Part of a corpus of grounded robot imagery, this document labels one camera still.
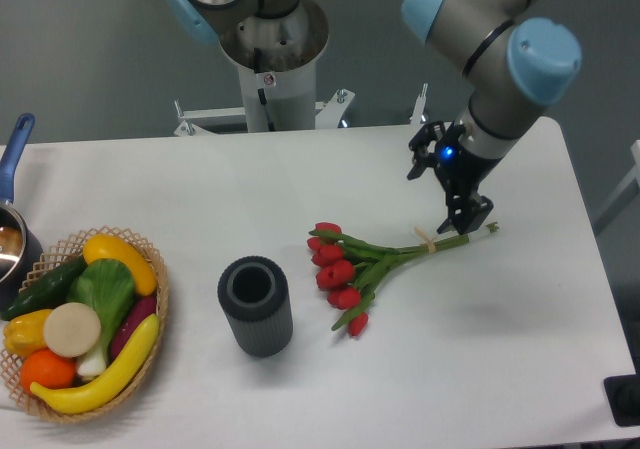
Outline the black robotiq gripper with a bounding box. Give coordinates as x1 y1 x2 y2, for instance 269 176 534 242
407 121 500 235

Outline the red tulip bouquet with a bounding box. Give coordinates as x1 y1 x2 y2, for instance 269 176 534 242
307 222 499 338

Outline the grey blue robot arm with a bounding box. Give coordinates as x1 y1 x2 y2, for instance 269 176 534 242
166 0 582 234

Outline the dark grey ribbed vase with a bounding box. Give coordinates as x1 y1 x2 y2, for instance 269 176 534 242
217 256 293 358

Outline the black device at edge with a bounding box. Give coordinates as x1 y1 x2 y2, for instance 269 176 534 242
603 374 640 427

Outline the purple sweet potato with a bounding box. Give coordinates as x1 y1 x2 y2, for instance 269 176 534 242
109 295 157 361

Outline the yellow squash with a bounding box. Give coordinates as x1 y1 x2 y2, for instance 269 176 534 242
83 234 157 296

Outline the green bok choy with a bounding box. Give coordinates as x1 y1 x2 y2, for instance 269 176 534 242
66 259 135 382

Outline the beige round disc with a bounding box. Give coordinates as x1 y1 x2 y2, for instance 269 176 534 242
43 302 101 358

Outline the green cucumber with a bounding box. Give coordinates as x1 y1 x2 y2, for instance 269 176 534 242
1 256 87 321

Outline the yellow banana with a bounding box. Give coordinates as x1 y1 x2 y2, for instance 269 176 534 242
30 314 160 415

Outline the orange fruit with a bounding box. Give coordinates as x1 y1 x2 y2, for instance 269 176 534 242
20 349 76 396

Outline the yellow bell pepper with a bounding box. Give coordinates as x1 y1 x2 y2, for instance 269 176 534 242
3 309 53 358

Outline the woven wicker basket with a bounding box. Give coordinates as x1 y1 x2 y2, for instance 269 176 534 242
1 226 169 424

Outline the white frame at right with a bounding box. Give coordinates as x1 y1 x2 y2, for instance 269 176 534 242
592 140 639 237

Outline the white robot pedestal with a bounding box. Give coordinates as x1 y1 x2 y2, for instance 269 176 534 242
166 0 355 133

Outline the blue handled saucepan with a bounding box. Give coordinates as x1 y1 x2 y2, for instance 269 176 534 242
1 113 42 311

